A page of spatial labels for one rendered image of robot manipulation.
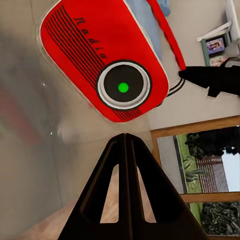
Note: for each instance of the sofa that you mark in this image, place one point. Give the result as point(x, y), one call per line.
point(142, 12)

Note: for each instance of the shelf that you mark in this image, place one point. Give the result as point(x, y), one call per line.
point(230, 30)

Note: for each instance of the door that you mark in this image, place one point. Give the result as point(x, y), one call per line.
point(202, 161)

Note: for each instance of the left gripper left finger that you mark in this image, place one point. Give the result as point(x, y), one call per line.
point(84, 221)

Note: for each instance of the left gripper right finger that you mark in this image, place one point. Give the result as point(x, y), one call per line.
point(174, 219)

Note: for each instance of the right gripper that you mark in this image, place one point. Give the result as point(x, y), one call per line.
point(217, 78)

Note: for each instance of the coffee table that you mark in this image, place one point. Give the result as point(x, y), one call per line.
point(51, 136)

